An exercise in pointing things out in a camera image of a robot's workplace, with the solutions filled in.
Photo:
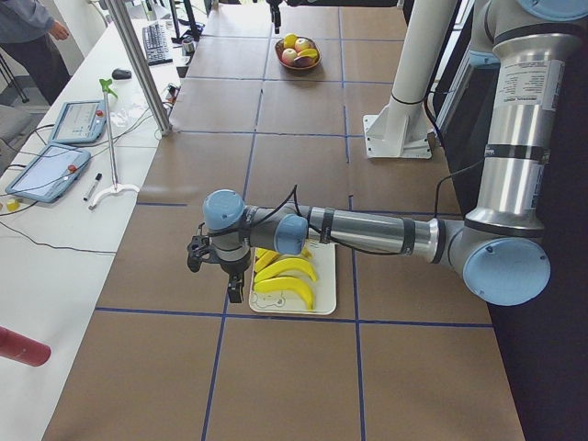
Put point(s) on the clear plastic bag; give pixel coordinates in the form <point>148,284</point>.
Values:
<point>126,110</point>

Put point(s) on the lower blue teach pendant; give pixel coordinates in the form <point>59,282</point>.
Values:
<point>50,174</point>

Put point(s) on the yellow banana behind basket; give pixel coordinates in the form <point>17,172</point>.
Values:
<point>309,52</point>

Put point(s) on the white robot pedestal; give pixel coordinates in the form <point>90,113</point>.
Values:
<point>400,130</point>

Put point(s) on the black keyboard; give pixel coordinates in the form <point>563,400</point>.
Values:
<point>156,44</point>

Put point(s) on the person in grey jacket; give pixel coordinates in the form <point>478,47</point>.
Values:
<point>27,33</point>

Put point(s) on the yellow banana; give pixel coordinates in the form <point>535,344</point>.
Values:
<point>285,265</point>
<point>274,291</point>
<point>309,52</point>
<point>264,258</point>

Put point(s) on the blue teach pendant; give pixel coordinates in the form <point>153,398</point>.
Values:
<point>50,174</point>
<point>79,122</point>

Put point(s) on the red green apple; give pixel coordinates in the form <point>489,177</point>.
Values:
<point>288,56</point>

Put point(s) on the black computer mouse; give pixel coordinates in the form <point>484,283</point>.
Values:
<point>121,74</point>

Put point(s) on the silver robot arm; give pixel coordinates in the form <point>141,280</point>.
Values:
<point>495,248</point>

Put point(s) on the white bear tray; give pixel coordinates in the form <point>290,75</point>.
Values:
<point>323,261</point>

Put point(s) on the small metal cup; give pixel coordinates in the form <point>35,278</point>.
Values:
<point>188,45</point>

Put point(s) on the woven wicker basket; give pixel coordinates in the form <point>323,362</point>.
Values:
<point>279,48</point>

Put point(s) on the aluminium frame post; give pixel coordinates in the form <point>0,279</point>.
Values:
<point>140,67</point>

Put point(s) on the small yellow object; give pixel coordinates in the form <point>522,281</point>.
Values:
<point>12,205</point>

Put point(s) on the green handled reacher grabber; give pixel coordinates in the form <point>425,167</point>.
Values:
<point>116,186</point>

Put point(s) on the yellow lemon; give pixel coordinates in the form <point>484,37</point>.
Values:
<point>289,41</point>

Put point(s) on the black marker pen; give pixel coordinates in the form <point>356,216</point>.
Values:
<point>91,190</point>

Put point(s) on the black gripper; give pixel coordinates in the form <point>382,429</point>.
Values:
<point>276,15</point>
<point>232,268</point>

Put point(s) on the upper blue teach pendant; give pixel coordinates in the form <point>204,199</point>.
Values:
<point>79,122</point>

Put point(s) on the red cylinder bottle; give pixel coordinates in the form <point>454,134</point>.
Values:
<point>20,348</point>

